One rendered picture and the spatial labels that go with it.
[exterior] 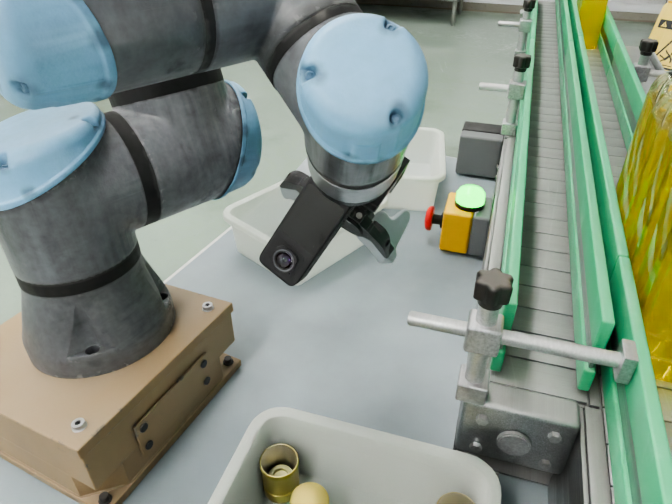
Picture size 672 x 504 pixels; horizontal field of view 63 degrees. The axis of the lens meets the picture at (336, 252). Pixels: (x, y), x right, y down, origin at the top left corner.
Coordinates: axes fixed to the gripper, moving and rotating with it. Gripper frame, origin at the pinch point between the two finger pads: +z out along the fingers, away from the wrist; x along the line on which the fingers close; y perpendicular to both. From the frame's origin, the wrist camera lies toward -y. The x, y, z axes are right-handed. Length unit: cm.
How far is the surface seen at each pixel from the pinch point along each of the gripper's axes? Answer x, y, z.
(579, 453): -28.3, -7.0, -17.8
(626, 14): -68, 413, 423
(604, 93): -25, 61, 40
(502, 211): -16.2, 16.2, 7.6
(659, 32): -65, 247, 231
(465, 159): -9, 33, 39
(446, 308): -17.8, 2.1, 13.4
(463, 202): -11.9, 17.7, 17.2
